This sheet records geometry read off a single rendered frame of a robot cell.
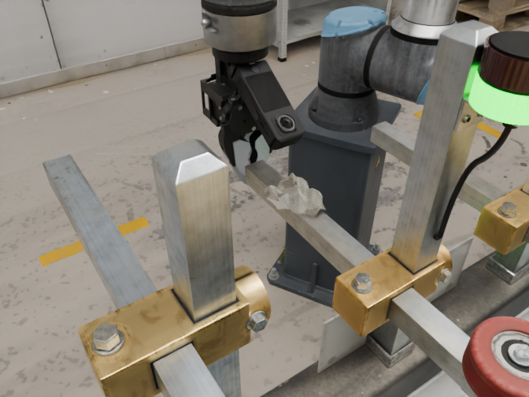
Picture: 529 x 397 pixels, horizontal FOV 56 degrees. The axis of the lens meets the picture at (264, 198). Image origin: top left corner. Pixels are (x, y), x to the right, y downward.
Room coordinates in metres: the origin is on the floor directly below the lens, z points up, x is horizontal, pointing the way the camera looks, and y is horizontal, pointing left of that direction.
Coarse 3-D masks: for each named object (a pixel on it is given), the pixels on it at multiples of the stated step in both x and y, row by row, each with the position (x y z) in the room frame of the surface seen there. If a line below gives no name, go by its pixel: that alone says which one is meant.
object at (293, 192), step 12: (288, 180) 0.52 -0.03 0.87; (300, 180) 0.53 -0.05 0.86; (264, 192) 0.51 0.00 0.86; (276, 192) 0.49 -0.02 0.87; (288, 192) 0.50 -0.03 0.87; (300, 192) 0.49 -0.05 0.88; (312, 192) 0.50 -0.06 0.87; (276, 204) 0.48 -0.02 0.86; (288, 204) 0.48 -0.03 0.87; (300, 204) 0.47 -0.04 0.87; (312, 204) 0.47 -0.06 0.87
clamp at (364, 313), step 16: (384, 256) 0.38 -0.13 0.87; (448, 256) 0.39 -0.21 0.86; (352, 272) 0.36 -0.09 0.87; (368, 272) 0.36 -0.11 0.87; (384, 272) 0.36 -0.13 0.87; (400, 272) 0.36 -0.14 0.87; (416, 272) 0.36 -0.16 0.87; (432, 272) 0.36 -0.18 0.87; (448, 272) 0.38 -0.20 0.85; (336, 288) 0.35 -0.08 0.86; (352, 288) 0.34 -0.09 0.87; (384, 288) 0.34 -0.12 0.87; (400, 288) 0.34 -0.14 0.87; (416, 288) 0.35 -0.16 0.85; (432, 288) 0.37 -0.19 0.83; (336, 304) 0.35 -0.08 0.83; (352, 304) 0.33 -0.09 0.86; (368, 304) 0.32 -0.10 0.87; (384, 304) 0.33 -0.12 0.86; (352, 320) 0.33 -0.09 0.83; (368, 320) 0.31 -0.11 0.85; (384, 320) 0.33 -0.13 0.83
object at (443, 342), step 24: (264, 168) 0.56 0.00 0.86; (288, 216) 0.48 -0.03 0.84; (312, 216) 0.46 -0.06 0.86; (312, 240) 0.44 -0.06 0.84; (336, 240) 0.42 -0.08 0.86; (336, 264) 0.40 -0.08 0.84; (408, 312) 0.31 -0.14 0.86; (432, 312) 0.31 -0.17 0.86; (408, 336) 0.31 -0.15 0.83; (432, 336) 0.29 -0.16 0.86; (456, 336) 0.29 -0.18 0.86; (456, 360) 0.26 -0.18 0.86
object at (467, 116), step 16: (512, 32) 0.37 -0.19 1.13; (528, 32) 0.37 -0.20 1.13; (496, 48) 0.34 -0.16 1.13; (512, 48) 0.34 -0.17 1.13; (528, 48) 0.34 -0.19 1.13; (464, 112) 0.36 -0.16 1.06; (512, 128) 0.33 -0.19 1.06; (496, 144) 0.34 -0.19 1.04; (480, 160) 0.35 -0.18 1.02; (464, 176) 0.36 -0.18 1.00; (448, 208) 0.36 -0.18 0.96
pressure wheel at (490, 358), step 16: (496, 320) 0.27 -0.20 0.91; (512, 320) 0.27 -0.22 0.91; (480, 336) 0.25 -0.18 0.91; (496, 336) 0.25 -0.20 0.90; (512, 336) 0.25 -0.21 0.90; (528, 336) 0.25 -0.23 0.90; (464, 352) 0.25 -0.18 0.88; (480, 352) 0.24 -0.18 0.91; (496, 352) 0.24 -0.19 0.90; (512, 352) 0.24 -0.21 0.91; (528, 352) 0.23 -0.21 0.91; (464, 368) 0.24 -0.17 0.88; (480, 368) 0.22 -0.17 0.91; (496, 368) 0.22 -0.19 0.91; (512, 368) 0.22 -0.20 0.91; (528, 368) 0.22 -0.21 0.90; (480, 384) 0.22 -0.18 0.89; (496, 384) 0.21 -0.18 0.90; (512, 384) 0.21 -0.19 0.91; (528, 384) 0.21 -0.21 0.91
